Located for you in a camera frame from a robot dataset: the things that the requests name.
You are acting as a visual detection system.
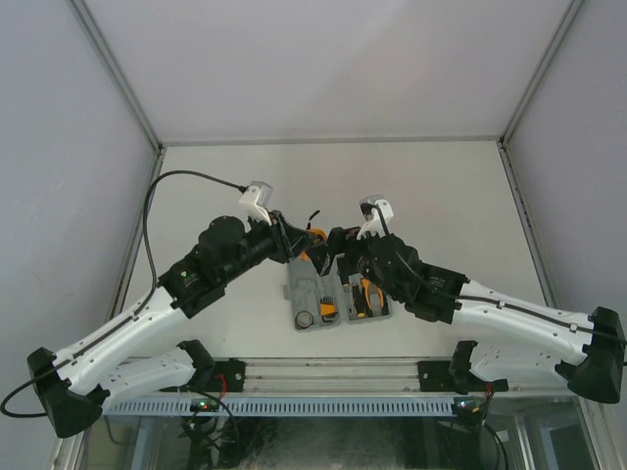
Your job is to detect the blue slotted cable duct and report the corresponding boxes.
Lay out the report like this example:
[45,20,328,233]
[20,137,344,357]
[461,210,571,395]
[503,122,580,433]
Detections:
[105,395,454,418]

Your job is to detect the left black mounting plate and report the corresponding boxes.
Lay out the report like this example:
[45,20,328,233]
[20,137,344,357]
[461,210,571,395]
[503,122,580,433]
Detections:
[196,358,247,394]

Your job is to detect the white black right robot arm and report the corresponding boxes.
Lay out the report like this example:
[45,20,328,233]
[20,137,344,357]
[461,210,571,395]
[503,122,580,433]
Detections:
[307,228,626,404]

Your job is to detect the grey plastic tool case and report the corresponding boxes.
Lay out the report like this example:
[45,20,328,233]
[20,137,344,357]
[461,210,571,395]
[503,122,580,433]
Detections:
[284,257,393,332]

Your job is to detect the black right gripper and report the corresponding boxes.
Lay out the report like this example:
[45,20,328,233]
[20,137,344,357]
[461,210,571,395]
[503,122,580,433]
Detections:
[306,222,403,304]

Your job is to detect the black mounting plate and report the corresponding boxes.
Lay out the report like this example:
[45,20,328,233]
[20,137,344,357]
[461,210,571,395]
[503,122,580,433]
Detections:
[196,358,247,394]
[417,359,468,395]

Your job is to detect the orange black handled pliers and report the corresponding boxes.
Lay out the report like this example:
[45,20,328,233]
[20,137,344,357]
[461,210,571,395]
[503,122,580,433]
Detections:
[361,278,387,317]

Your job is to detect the orange tape measure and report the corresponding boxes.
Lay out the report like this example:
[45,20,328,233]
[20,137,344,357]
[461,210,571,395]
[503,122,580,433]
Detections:
[299,210,327,263]

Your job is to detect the hex key set orange holder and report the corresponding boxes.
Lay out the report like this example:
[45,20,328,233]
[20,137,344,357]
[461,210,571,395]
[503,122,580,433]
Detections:
[318,296,339,325]

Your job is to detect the flathead screwdriver black yellow handle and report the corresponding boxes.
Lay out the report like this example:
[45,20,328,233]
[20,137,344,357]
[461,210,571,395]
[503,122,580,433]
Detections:
[351,285,366,319]

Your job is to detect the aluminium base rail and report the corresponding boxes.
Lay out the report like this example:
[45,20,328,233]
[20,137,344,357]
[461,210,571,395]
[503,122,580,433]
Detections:
[121,355,564,393]

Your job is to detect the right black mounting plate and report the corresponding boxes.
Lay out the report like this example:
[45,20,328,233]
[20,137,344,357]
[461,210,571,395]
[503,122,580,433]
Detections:
[417,359,468,395]

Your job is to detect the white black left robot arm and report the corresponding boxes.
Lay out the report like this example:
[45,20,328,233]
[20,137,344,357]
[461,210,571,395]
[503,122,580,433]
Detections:
[27,211,318,439]

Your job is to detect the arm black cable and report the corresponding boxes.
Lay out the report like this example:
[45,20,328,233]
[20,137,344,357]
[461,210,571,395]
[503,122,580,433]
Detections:
[0,169,249,420]
[360,204,627,339]

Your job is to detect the black electrical tape roll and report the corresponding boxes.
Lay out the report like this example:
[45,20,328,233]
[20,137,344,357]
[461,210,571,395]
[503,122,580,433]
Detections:
[295,310,314,330]

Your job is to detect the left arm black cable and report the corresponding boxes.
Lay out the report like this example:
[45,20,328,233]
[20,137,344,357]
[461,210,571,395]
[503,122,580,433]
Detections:
[0,169,249,420]

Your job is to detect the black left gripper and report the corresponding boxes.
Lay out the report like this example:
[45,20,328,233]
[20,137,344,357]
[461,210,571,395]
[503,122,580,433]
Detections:
[218,208,315,285]

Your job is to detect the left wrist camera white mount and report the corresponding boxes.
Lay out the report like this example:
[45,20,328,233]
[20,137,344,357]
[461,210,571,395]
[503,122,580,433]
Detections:
[239,181,273,225]

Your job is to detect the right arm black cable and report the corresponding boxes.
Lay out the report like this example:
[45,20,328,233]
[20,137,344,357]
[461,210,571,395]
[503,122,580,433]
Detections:
[360,204,627,339]

